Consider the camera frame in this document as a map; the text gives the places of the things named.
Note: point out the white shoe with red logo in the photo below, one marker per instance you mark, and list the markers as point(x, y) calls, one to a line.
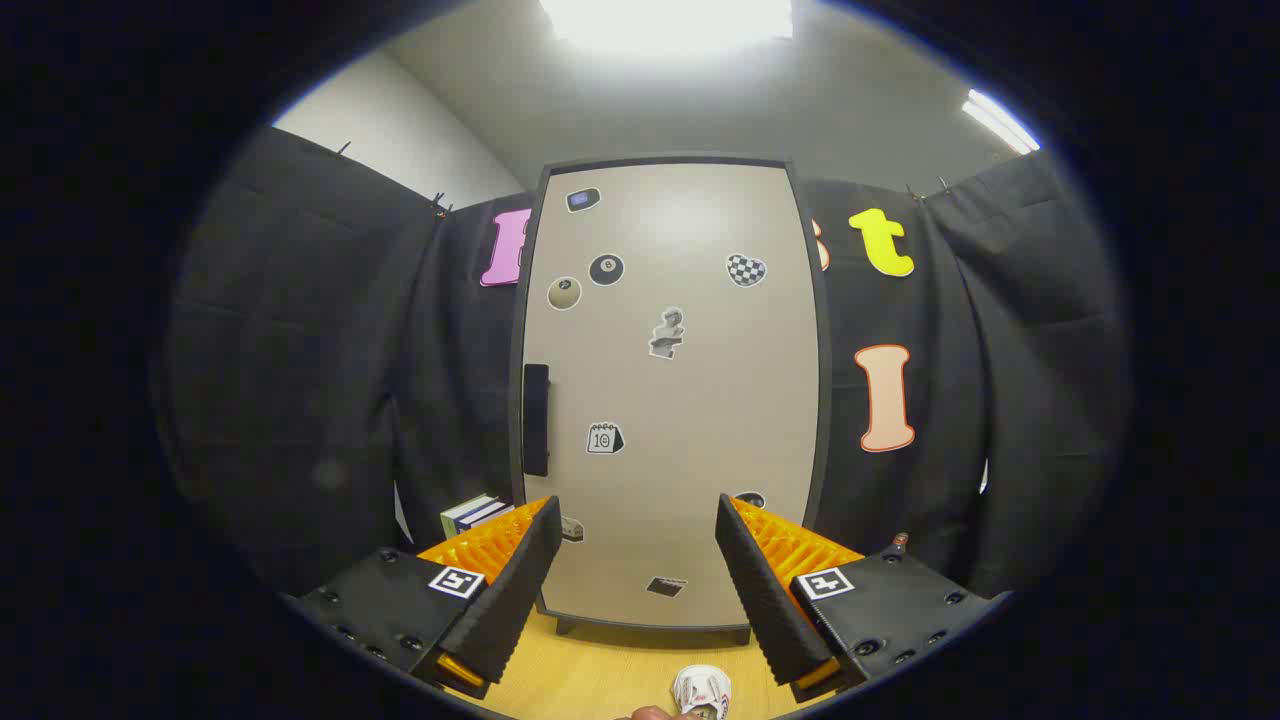
point(700, 688)

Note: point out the white book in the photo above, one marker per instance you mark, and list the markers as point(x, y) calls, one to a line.
point(468, 510)

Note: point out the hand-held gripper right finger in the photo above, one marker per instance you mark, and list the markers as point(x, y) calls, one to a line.
point(765, 590)

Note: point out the ceiling tube light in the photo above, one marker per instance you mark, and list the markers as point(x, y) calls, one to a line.
point(1000, 122)

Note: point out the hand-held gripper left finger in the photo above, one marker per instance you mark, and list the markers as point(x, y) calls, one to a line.
point(520, 580)

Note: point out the dark grey shoe cabinet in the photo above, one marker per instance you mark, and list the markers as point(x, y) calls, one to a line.
point(825, 400)

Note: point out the dark blue book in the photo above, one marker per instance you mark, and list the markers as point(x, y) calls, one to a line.
point(492, 515)

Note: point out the beige shoe cabinet door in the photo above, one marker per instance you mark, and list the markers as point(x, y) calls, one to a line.
point(690, 400)

